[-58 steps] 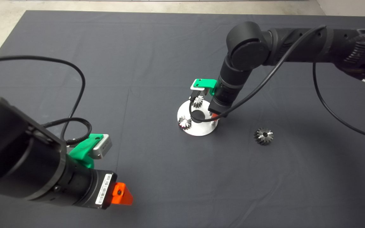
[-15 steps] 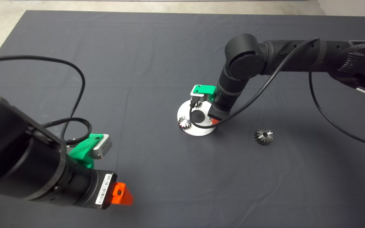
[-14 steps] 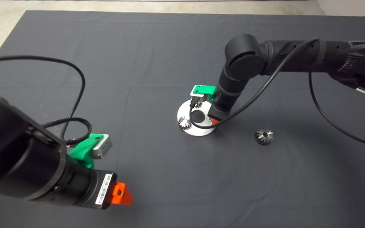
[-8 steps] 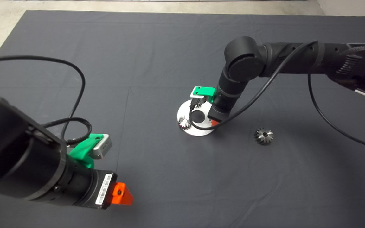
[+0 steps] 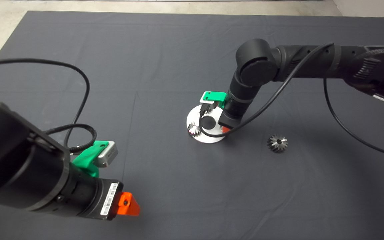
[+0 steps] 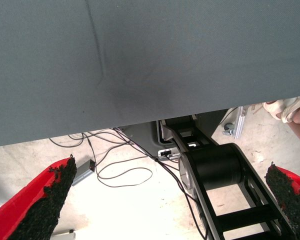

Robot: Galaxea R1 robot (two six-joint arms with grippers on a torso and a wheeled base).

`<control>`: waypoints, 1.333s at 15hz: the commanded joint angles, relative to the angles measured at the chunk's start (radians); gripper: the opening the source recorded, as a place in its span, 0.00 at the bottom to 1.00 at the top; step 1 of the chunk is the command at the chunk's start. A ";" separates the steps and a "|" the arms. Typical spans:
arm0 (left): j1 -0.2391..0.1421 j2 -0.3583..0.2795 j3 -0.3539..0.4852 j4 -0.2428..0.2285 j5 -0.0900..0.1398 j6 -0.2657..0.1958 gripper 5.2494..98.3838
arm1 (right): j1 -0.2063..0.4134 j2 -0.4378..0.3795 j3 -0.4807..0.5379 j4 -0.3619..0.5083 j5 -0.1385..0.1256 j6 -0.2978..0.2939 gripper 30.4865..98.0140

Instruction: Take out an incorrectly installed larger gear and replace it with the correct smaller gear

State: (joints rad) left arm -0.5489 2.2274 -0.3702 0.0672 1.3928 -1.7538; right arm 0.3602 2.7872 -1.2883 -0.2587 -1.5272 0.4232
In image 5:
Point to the round metal plate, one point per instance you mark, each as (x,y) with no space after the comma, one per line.
(208,138)

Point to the large steel gear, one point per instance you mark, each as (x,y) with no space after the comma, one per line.
(273,146)

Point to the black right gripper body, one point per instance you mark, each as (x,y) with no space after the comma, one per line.
(232,116)

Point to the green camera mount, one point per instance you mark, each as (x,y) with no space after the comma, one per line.
(85,161)
(213,96)

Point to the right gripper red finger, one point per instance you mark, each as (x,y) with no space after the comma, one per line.
(225,129)

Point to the silver camera box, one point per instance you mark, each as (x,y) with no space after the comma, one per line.
(108,155)
(210,104)

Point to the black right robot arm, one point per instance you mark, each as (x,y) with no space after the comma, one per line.
(257,63)

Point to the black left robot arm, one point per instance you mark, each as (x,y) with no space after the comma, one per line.
(12,163)

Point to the right silver camera box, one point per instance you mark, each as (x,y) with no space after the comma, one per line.
(210,104)

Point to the dark grey table cloth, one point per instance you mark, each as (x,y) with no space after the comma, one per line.
(145,50)

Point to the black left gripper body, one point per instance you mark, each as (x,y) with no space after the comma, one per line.
(107,200)

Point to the left green camera mount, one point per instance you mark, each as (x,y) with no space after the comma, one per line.
(85,161)

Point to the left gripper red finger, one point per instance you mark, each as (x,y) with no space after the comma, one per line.
(128,205)

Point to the small steel gear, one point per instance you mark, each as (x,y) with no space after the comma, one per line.
(196,131)

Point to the right green camera mount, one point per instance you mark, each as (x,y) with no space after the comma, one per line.
(213,96)

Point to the left silver camera box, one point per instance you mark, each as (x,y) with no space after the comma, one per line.
(108,155)

